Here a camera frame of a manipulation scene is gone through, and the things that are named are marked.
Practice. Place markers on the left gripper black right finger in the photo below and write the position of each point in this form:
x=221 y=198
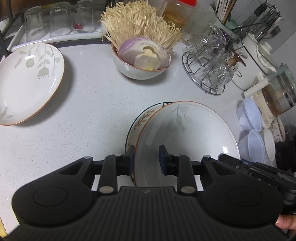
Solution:
x=180 y=166

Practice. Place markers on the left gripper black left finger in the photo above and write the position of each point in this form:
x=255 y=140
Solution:
x=113 y=166

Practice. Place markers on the white plate with leaf motif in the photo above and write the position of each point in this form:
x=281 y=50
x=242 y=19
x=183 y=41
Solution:
x=184 y=127

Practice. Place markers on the brown rimmed patterned plate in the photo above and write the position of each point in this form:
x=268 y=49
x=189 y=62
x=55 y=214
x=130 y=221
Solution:
x=138 y=129

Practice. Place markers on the translucent blue plastic bowl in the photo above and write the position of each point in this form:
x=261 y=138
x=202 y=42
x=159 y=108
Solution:
x=249 y=116
x=251 y=147

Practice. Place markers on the small white bowl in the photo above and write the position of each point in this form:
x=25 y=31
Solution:
x=269 y=144

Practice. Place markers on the white plate green leaf pattern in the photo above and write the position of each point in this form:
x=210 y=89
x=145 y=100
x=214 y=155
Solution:
x=30 y=76

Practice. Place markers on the person's right hand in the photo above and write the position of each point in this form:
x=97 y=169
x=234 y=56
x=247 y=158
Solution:
x=286 y=222

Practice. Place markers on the speckled bowl with grains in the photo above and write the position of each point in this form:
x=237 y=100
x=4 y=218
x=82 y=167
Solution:
x=278 y=130

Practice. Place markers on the white bowl with vegetables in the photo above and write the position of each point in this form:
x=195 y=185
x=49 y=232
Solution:
x=132 y=72

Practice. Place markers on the glass tea kettle on base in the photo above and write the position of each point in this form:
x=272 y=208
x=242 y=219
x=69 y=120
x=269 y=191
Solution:
x=273 y=94

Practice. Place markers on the halved purple onion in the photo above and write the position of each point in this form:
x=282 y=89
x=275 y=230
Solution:
x=145 y=54

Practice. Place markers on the white electric cooking pot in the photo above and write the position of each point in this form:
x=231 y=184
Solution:
x=259 y=60

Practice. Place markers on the yellow dish cloth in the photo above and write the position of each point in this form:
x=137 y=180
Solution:
x=3 y=232

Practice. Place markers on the enoki mushroom bunch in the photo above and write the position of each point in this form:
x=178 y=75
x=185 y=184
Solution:
x=123 y=22

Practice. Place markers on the clear glass red print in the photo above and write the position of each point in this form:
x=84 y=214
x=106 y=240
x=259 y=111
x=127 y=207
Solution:
x=83 y=17

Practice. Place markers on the green chopstick holder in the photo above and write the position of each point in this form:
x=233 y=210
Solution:
x=222 y=10

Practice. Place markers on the clear drinking glass middle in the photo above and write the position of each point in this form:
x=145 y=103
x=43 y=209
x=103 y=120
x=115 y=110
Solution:
x=60 y=19

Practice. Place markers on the clear drinking glass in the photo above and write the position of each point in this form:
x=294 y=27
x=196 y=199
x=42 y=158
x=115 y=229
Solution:
x=60 y=19
x=34 y=24

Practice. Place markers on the white drip tray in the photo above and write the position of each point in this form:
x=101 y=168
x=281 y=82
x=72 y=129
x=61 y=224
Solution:
x=19 y=39

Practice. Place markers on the black metal dish rack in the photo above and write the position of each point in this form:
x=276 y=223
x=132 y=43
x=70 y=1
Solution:
x=5 y=40

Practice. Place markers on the clear drinking glass left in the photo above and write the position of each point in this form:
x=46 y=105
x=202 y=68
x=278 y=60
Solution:
x=34 y=24

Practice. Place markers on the wire glass cup rack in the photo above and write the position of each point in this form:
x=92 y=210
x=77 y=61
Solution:
x=211 y=61

